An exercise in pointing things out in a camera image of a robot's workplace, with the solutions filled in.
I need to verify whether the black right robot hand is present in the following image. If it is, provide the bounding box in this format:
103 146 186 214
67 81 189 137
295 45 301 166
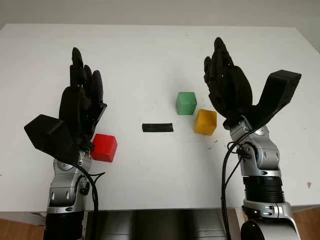
203 36 255 125

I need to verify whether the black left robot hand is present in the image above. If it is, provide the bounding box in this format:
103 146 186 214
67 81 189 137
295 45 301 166
59 46 108 151

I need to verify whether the yellow cube block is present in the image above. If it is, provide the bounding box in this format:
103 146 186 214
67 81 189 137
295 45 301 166
194 109 218 137

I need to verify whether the green cube block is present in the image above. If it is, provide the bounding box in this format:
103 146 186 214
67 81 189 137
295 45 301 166
175 91 198 116

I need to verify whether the red cube block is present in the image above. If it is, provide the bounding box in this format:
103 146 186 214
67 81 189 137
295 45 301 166
90 133 118 164

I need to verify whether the black tape strip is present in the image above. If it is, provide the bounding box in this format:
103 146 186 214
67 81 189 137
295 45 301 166
141 122 174 134

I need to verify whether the white table leg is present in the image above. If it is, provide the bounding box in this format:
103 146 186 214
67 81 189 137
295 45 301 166
232 208 245 240

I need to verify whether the dark grey robot body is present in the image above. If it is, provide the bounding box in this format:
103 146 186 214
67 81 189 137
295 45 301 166
86 209 235 240

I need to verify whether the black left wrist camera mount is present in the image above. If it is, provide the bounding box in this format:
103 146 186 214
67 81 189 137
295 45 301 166
24 114 79 165

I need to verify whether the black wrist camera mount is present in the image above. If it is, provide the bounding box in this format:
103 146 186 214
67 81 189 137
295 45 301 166
246 70 302 131
24 114 79 165

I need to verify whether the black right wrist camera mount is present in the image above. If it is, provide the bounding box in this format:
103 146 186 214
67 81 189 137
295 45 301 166
246 70 302 131

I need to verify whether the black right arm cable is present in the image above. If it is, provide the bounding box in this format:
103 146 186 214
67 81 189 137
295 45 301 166
220 124 254 240

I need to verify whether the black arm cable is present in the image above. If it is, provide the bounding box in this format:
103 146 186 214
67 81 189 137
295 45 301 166
220 124 254 240
71 161 106 240

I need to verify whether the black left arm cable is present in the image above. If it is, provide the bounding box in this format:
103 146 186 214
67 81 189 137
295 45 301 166
71 161 106 240

